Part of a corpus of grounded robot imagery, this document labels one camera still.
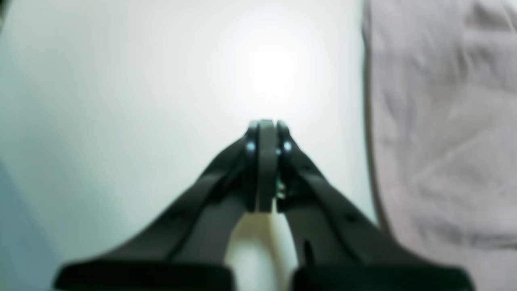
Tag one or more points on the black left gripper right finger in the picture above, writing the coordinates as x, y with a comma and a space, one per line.
337, 246

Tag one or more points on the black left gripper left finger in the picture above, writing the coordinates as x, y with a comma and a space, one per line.
184, 248

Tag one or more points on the mauve t-shirt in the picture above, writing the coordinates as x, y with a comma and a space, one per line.
442, 96

